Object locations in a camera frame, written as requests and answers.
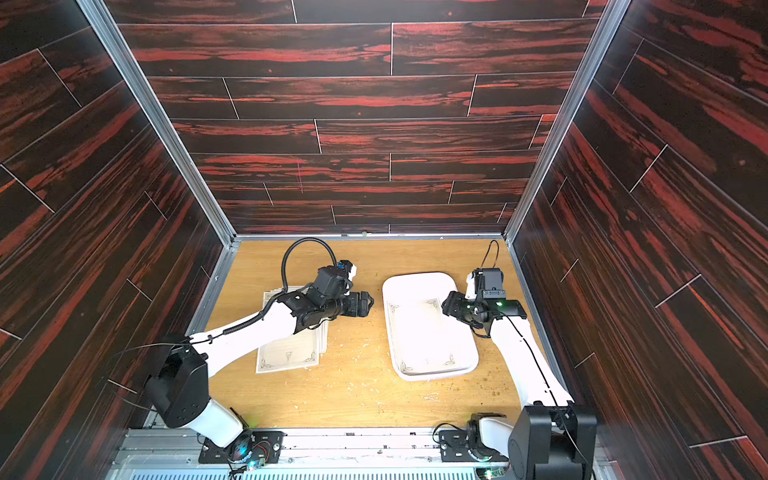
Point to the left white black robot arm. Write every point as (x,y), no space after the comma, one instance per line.
(179,387)

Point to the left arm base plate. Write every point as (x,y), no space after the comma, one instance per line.
(254,448)

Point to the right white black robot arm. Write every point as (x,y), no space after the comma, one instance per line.
(553,437)

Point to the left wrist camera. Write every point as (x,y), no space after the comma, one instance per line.
(335,280)

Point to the front aluminium rail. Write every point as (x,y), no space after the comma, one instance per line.
(305,453)

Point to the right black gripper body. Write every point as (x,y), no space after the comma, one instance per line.
(459,308)

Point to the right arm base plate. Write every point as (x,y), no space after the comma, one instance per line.
(454,447)

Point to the white plastic storage tray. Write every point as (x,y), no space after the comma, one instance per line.
(437,286)

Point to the aluminium frame post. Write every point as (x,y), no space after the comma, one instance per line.
(605,31)
(99,18)

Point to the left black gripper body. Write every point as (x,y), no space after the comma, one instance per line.
(345,305)

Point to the left aluminium frame post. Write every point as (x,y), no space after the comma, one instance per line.
(99,18)

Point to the right aluminium frame post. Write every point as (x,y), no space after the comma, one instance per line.
(605,31)

